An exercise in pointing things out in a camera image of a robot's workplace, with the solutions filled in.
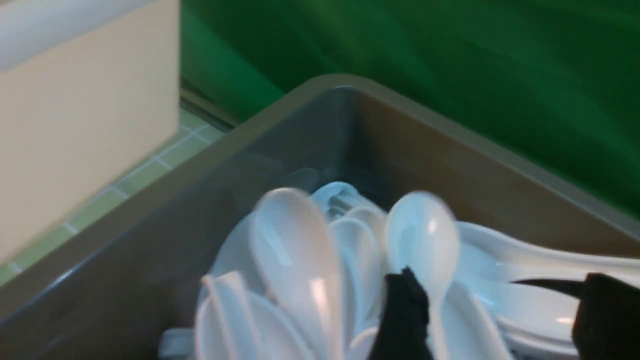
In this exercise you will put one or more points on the large white plastic tub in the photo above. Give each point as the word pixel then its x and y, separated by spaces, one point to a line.
pixel 89 89

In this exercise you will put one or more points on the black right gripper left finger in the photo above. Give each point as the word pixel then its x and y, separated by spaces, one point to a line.
pixel 403 331

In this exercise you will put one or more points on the grey plastic spoon bin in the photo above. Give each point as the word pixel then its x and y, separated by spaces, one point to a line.
pixel 111 291

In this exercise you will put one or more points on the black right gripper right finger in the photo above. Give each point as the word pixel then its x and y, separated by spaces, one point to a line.
pixel 607 320

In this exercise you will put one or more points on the green checked tablecloth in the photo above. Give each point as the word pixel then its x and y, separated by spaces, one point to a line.
pixel 195 132

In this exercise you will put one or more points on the pile of white spoons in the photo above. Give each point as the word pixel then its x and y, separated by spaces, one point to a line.
pixel 301 277

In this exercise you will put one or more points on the green backdrop cloth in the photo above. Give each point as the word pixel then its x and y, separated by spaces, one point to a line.
pixel 557 81

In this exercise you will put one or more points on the white soup spoon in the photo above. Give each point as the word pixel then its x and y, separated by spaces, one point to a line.
pixel 421 234

